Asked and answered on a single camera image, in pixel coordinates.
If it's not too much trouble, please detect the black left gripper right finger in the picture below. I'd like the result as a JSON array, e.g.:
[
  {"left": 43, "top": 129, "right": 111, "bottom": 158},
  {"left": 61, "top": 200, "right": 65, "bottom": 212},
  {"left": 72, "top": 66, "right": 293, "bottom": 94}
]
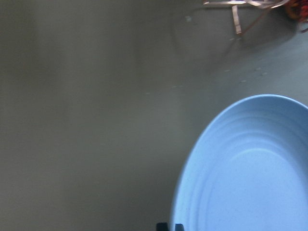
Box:
[{"left": 175, "top": 224, "right": 184, "bottom": 231}]

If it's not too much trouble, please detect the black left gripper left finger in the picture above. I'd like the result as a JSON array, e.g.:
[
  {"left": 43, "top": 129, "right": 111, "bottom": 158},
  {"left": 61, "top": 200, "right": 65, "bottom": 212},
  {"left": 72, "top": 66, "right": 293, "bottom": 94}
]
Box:
[{"left": 156, "top": 222, "right": 168, "bottom": 231}]

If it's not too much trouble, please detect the copper wire bottle rack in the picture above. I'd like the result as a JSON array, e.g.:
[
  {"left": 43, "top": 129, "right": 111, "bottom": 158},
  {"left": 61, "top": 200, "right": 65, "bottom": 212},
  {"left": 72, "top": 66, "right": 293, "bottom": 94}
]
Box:
[{"left": 202, "top": 0, "right": 289, "bottom": 36}]

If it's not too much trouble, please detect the blue plate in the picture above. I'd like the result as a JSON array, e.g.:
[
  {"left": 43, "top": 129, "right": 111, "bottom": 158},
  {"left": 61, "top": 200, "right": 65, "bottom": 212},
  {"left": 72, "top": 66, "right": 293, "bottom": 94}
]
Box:
[{"left": 169, "top": 94, "right": 308, "bottom": 231}]

